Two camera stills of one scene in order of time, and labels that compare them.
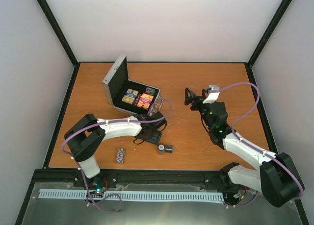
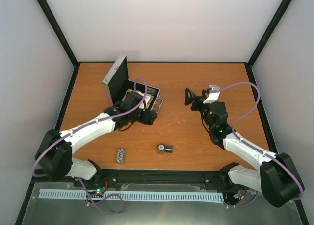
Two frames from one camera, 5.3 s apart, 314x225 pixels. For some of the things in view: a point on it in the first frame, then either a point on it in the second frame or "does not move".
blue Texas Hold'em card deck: x=130 y=96 does not move
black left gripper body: x=150 y=138 to x=148 y=119
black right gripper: x=193 y=96 does not move
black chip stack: x=169 y=148 does not move
